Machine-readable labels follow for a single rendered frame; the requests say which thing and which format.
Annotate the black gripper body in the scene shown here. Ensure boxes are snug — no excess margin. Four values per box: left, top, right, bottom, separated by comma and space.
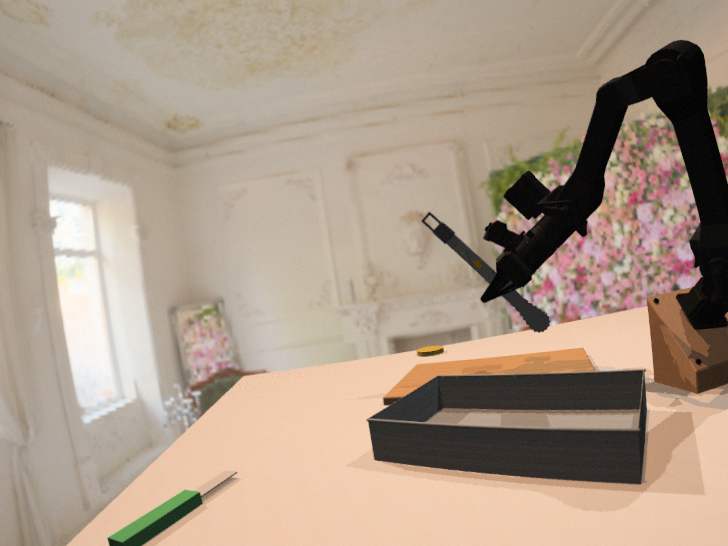
495, 226, 557, 288

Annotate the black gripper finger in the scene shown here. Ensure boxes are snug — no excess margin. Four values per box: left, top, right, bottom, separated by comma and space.
481, 261, 522, 303

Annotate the dark grey rectangular tin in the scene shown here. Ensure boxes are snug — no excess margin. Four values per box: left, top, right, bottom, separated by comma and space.
366, 369, 647, 485

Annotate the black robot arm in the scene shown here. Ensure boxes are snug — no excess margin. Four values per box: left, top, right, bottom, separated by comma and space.
503, 40, 728, 330

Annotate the orange flat round disc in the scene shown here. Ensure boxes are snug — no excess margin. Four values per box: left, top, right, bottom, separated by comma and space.
416, 346, 444, 357

